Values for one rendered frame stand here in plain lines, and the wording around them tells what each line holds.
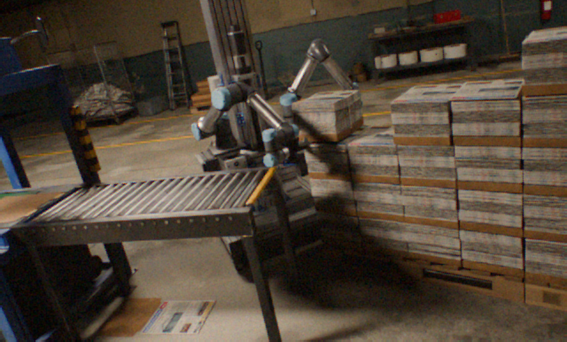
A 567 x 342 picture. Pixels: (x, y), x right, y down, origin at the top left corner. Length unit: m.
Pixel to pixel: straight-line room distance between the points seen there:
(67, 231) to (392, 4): 7.56
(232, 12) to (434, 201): 1.74
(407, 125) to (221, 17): 1.43
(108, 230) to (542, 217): 2.05
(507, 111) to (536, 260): 0.75
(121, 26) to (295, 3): 4.04
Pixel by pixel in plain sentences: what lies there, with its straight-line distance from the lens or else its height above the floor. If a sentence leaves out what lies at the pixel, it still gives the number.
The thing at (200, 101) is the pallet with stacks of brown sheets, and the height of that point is 0.23.
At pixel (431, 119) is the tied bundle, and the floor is 0.97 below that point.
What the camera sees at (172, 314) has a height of 0.01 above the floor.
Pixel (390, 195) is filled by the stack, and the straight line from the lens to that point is 2.43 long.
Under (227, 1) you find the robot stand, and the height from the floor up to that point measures 1.73.
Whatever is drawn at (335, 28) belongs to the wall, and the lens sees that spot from 9.01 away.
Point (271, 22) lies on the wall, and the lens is 9.27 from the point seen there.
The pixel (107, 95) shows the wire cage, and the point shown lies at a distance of 9.76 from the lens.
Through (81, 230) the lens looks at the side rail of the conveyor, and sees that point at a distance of 2.40.
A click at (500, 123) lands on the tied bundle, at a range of 2.14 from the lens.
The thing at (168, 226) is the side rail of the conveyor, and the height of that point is 0.75.
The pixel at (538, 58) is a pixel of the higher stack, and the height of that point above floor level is 1.22.
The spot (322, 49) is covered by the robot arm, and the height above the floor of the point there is 1.32.
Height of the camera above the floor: 1.59
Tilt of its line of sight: 18 degrees down
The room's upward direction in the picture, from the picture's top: 11 degrees counter-clockwise
